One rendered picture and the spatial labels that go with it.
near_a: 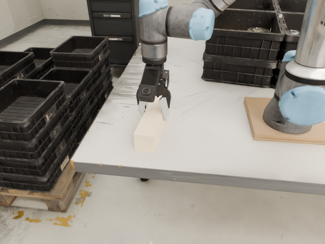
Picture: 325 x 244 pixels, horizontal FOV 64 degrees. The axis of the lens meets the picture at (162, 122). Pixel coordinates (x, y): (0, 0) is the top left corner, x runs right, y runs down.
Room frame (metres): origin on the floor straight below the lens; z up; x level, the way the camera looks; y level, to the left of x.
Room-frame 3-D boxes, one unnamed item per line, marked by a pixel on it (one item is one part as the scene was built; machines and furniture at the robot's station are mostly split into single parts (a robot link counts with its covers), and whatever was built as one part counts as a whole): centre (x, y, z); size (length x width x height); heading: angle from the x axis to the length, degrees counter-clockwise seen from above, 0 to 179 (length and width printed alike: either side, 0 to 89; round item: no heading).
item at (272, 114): (0.70, -0.41, 0.78); 0.15 x 0.15 x 0.10
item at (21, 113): (1.09, 0.70, 0.37); 0.40 x 0.30 x 0.45; 173
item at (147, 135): (0.70, 0.03, 0.73); 0.24 x 0.06 x 0.06; 168
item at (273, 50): (1.20, -0.37, 0.87); 0.40 x 0.30 x 0.11; 163
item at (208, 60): (1.20, -0.37, 0.76); 0.40 x 0.30 x 0.12; 163
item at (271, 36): (1.20, -0.37, 0.92); 0.40 x 0.30 x 0.02; 163
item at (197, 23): (0.70, -0.08, 1.04); 0.11 x 0.11 x 0.08; 70
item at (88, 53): (1.89, 0.60, 0.37); 0.40 x 0.30 x 0.45; 173
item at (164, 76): (0.72, 0.02, 0.88); 0.09 x 0.08 x 0.12; 168
